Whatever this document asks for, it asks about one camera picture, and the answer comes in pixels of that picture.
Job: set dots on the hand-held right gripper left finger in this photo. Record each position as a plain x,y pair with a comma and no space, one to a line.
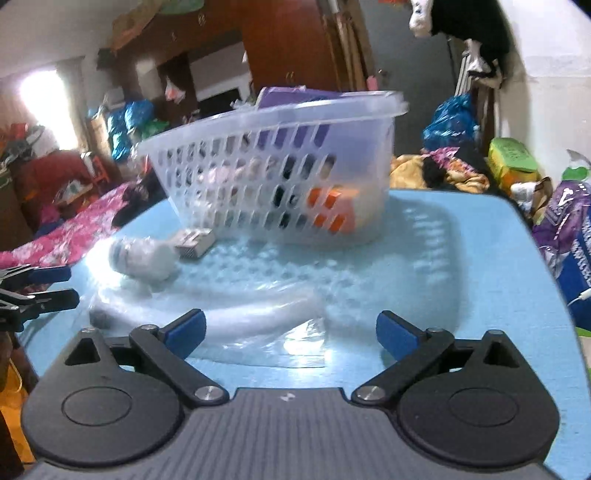
184,330

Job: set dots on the stacked blue plastic bags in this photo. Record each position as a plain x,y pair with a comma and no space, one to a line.
134,115

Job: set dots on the purple tissue pack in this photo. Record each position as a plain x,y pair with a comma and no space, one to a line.
295,94

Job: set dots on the dark clothing pile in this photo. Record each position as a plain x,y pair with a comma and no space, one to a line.
138,198

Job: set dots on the blue plastic bag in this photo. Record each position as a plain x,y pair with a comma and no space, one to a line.
450,120

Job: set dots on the white printed hanging garment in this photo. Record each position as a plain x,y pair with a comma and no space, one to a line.
420,18

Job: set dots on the orange pill bottle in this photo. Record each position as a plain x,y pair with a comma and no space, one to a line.
323,197

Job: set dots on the blue shopping bag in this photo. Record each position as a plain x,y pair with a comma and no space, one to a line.
579,272

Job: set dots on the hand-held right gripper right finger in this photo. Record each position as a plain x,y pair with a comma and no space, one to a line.
395,330

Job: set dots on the black television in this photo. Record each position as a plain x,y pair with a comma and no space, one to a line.
221,94

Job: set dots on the black hanging garment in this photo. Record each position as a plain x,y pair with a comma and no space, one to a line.
466,27

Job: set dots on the white cotton glove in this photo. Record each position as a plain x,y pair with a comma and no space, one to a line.
221,175

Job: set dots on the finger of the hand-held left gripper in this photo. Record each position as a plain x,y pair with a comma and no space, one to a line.
51,274
60,300

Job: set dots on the yellow green carton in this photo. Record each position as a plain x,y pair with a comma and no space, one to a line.
508,154

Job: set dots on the grey door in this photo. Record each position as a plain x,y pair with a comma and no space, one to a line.
401,50

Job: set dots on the yellow floral cloth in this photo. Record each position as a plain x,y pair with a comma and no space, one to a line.
411,170

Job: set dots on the yellow bag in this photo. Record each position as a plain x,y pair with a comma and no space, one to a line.
14,392

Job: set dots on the white plastic basket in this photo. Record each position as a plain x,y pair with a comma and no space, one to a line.
207,152

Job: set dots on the small grey box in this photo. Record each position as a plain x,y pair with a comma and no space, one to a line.
194,240

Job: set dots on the clear plastic bag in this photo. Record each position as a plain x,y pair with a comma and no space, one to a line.
258,318

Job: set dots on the pink plastic bag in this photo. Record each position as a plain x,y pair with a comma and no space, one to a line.
173,92

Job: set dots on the red cloth covered furniture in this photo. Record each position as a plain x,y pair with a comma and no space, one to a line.
51,170

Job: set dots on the purple plastic bag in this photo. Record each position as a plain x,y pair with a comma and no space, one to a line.
563,207

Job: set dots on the dark wooden wardrobe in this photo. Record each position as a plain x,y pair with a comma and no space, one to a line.
286,41

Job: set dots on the green plastic bag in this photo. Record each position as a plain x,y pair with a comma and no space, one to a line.
154,128

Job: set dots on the pink floral blanket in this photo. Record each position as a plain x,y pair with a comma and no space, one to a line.
69,230

